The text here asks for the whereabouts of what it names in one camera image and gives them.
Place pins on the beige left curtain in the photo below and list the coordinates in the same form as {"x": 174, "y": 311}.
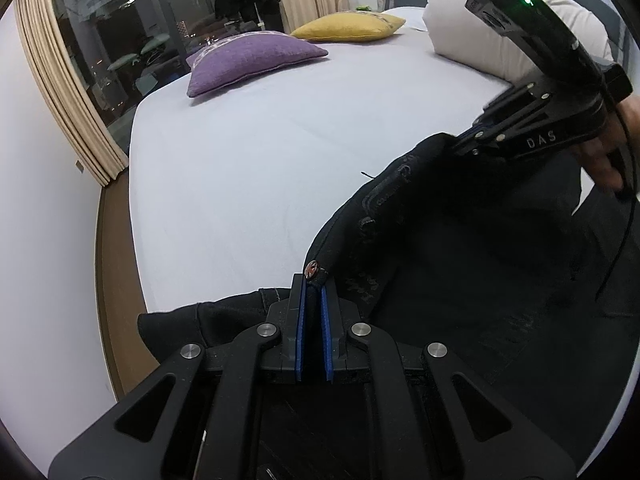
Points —
{"x": 62, "y": 91}

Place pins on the black denim pants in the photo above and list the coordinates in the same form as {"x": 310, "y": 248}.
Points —
{"x": 528, "y": 273}

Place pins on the right hand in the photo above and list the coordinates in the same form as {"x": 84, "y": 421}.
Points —
{"x": 593, "y": 154}

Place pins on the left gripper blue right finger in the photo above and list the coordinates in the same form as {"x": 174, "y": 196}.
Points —
{"x": 337, "y": 317}

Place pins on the yellow cushion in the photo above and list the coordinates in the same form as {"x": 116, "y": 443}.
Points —
{"x": 353, "y": 26}

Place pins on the dark glass window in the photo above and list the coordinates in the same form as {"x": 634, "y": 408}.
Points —
{"x": 123, "y": 50}

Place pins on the purple cushion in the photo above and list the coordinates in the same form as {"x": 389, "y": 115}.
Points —
{"x": 242, "y": 57}

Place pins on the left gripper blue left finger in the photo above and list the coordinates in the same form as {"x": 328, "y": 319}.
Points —
{"x": 292, "y": 328}

